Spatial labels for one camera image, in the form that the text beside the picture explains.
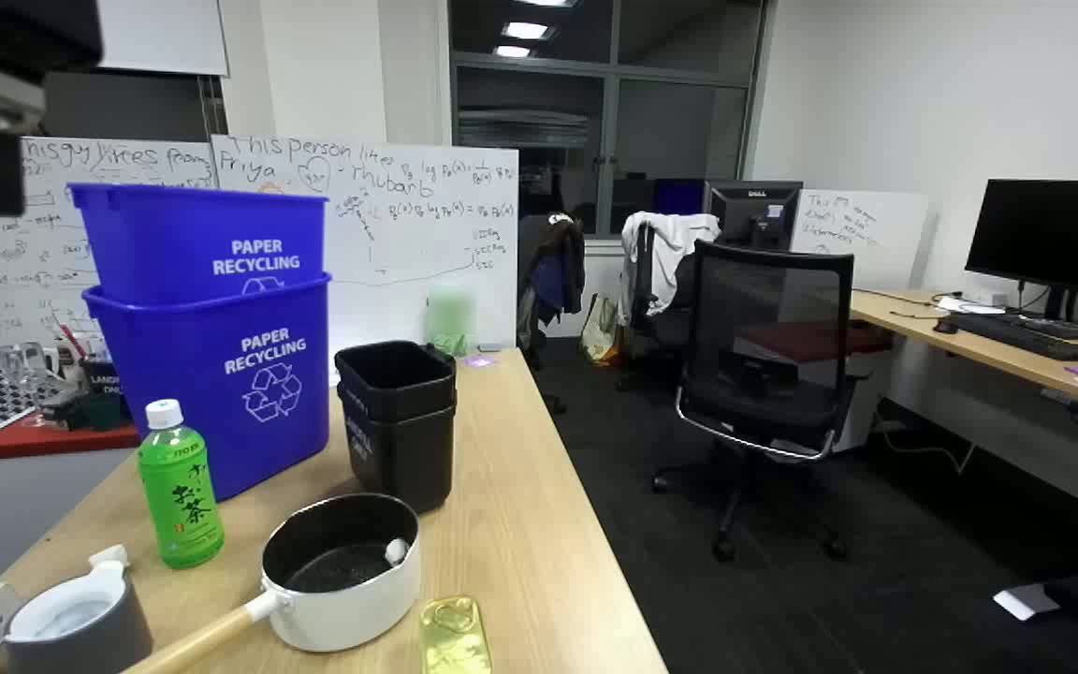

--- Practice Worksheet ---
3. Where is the gray bowl with white rim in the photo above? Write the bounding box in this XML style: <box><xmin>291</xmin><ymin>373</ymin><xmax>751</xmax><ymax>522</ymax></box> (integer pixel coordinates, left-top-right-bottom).
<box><xmin>0</xmin><ymin>544</ymin><xmax>156</xmax><ymax>674</ymax></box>

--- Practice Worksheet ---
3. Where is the yellow-green bag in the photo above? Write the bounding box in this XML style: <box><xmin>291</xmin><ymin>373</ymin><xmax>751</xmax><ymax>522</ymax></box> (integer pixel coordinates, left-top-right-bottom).
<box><xmin>581</xmin><ymin>287</ymin><xmax>629</xmax><ymax>371</ymax></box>

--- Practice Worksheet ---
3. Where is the dark jacket on chair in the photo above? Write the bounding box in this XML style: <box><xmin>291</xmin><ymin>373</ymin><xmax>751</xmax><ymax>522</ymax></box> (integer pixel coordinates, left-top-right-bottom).
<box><xmin>517</xmin><ymin>210</ymin><xmax>589</xmax><ymax>339</ymax></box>

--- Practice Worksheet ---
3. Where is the green cylindrical canister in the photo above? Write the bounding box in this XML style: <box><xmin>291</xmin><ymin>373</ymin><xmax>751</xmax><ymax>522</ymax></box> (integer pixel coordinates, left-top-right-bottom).
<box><xmin>423</xmin><ymin>287</ymin><xmax>477</xmax><ymax>358</ymax></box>

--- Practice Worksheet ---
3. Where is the black plastic bin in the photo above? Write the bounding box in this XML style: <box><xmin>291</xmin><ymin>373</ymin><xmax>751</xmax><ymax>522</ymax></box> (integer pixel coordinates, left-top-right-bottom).
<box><xmin>336</xmin><ymin>386</ymin><xmax>459</xmax><ymax>515</ymax></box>
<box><xmin>333</xmin><ymin>336</ymin><xmax>459</xmax><ymax>424</ymax></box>

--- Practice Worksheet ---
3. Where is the white jacket on chair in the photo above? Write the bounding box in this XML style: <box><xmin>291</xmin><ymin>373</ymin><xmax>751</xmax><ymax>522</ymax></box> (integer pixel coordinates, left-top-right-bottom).
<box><xmin>618</xmin><ymin>210</ymin><xmax>725</xmax><ymax>317</ymax></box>

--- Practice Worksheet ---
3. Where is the whiteboard with diagram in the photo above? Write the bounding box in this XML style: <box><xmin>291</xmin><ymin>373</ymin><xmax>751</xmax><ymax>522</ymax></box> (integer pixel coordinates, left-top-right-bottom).
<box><xmin>211</xmin><ymin>129</ymin><xmax>523</xmax><ymax>355</ymax></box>

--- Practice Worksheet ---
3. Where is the black mesh office chair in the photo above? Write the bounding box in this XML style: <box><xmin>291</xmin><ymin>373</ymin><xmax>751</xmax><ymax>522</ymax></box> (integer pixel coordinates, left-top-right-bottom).
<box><xmin>646</xmin><ymin>239</ymin><xmax>860</xmax><ymax>566</ymax></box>

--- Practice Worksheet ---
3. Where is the small dark monitor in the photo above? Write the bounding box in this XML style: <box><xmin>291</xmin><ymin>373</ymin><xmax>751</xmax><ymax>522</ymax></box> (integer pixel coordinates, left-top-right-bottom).
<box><xmin>703</xmin><ymin>177</ymin><xmax>810</xmax><ymax>254</ymax></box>

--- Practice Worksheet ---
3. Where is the blue paper recycling bin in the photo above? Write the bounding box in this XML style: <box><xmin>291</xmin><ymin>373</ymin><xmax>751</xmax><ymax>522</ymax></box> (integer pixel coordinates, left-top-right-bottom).
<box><xmin>67</xmin><ymin>179</ymin><xmax>333</xmax><ymax>307</ymax></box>
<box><xmin>81</xmin><ymin>273</ymin><xmax>336</xmax><ymax>504</ymax></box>

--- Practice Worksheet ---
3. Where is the small whiteboard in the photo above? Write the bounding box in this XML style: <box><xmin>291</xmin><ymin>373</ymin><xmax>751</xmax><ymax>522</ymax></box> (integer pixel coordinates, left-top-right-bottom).
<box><xmin>790</xmin><ymin>188</ymin><xmax>936</xmax><ymax>297</ymax></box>

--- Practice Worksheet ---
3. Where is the green tea bottle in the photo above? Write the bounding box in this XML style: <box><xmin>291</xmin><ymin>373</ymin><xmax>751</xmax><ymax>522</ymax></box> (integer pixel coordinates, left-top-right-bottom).
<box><xmin>134</xmin><ymin>398</ymin><xmax>230</xmax><ymax>574</ymax></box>

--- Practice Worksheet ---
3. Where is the wooden office desk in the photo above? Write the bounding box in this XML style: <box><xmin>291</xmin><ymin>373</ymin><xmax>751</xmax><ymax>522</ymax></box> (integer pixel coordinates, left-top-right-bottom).
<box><xmin>850</xmin><ymin>287</ymin><xmax>1078</xmax><ymax>515</ymax></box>

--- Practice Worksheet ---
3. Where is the black keyboard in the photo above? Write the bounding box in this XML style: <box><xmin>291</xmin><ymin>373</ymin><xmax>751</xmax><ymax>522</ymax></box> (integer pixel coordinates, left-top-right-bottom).
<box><xmin>931</xmin><ymin>312</ymin><xmax>1078</xmax><ymax>366</ymax></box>

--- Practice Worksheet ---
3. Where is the white roller blind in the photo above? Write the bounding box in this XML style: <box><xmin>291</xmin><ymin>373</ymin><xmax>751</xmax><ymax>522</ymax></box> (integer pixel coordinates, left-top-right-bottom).
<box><xmin>94</xmin><ymin>0</ymin><xmax>232</xmax><ymax>77</ymax></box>

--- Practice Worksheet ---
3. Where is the wide whiteboard with writing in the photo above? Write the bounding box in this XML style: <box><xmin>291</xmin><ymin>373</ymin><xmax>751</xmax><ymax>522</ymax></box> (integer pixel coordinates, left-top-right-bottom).
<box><xmin>0</xmin><ymin>129</ymin><xmax>222</xmax><ymax>366</ymax></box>

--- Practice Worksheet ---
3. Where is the large black monitor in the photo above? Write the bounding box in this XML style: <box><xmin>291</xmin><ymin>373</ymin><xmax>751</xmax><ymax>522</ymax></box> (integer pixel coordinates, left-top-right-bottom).
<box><xmin>961</xmin><ymin>177</ymin><xmax>1078</xmax><ymax>324</ymax></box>

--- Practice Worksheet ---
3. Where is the red table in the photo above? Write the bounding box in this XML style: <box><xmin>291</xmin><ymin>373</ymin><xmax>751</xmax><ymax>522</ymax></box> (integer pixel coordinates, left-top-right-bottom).
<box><xmin>0</xmin><ymin>410</ymin><xmax>147</xmax><ymax>466</ymax></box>

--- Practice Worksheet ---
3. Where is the white paper on floor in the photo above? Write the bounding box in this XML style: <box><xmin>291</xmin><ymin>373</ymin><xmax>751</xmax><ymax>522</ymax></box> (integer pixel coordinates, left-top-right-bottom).
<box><xmin>989</xmin><ymin>580</ymin><xmax>1067</xmax><ymax>625</ymax></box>

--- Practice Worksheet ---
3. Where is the white pot with wooden handle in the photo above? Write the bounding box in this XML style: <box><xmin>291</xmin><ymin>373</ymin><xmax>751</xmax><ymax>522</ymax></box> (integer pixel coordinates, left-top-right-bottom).
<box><xmin>124</xmin><ymin>489</ymin><xmax>427</xmax><ymax>674</ymax></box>

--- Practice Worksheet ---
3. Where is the white drawer pedestal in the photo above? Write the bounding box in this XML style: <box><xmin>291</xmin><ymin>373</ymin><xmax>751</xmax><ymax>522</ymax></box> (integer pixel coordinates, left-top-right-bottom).
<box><xmin>831</xmin><ymin>343</ymin><xmax>901</xmax><ymax>458</ymax></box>

